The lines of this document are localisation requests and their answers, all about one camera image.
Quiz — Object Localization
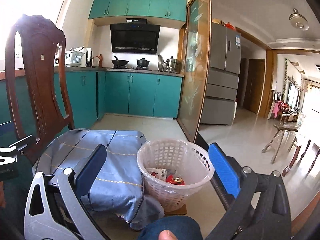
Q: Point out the white plastic bag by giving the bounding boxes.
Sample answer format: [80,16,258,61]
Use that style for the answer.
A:
[146,168,167,181]

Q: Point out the white lattice trash basket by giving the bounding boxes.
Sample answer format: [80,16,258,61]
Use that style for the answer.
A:
[137,139,214,212]

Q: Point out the black range hood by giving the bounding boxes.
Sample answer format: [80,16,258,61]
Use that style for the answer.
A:
[110,23,161,55]

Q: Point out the brown bottle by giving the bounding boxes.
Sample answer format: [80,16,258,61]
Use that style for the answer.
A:
[98,54,103,68]

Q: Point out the brown wooden chair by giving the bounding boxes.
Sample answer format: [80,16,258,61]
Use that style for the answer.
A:
[5,15,75,164]

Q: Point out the silver refrigerator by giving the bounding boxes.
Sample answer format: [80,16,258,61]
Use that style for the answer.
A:
[201,23,241,125]

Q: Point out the black wok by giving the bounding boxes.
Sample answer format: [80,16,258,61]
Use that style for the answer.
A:
[112,56,128,68]

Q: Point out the ceiling lamp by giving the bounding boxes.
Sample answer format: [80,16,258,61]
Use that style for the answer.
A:
[289,8,309,31]

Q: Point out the red yellow snack wrapper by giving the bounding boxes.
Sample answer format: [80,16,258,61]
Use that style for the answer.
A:
[165,174,185,185]

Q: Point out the white dish rack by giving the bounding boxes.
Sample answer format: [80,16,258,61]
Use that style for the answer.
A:
[65,50,84,67]

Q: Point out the teal upper kitchen cabinets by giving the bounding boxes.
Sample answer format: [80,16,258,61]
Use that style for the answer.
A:
[89,0,187,22]

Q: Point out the steel stock pot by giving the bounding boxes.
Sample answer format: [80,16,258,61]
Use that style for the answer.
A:
[165,56,180,73]

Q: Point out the blue checked tablecloth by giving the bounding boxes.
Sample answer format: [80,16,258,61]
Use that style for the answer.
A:
[32,129,164,230]

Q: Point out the dark cooking pot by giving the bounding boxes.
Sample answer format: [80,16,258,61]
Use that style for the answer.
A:
[136,58,150,70]

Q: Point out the glass sliding door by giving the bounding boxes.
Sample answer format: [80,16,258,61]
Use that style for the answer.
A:
[177,0,211,142]

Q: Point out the teal lower kitchen cabinets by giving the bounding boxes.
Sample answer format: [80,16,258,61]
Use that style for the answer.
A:
[1,68,182,135]

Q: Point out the steel pot lid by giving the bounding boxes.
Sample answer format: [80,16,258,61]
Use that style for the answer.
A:
[158,54,165,72]

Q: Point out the teal kitchen cabinets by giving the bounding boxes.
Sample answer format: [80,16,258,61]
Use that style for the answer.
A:
[89,0,187,22]
[1,68,182,135]

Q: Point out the wooden stool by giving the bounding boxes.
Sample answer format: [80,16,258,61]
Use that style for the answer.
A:
[261,121,300,165]

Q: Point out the person's blue jeans leg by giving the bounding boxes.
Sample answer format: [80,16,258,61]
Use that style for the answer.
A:
[137,216,203,240]

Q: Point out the person's right hand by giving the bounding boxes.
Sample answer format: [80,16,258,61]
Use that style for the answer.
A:
[158,230,177,240]

